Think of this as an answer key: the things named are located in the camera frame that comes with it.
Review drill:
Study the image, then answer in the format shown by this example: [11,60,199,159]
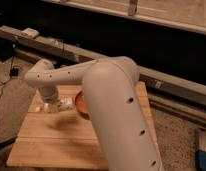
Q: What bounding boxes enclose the long metal rail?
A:
[0,26,206,127]

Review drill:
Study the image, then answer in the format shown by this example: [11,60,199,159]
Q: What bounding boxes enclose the orange ceramic bowl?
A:
[75,91,90,120]

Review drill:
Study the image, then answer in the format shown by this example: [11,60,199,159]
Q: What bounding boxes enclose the black cable with plug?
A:
[0,36,22,106]

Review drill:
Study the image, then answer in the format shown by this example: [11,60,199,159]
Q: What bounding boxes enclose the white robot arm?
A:
[25,57,164,171]

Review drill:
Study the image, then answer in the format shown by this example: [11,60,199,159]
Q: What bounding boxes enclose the wooden board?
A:
[6,81,154,170]

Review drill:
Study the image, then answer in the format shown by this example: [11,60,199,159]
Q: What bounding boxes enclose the blue box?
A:
[196,129,206,171]

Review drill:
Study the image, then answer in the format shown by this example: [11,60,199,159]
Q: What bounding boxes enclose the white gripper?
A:
[38,86,60,113]

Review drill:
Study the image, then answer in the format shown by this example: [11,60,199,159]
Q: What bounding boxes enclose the wooden post on shelf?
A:
[128,0,138,16]

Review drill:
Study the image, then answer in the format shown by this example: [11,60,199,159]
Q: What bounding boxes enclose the white plastic bottle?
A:
[35,97,74,113]

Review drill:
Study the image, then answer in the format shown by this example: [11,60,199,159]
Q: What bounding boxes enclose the white block on rail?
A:
[21,28,39,38]

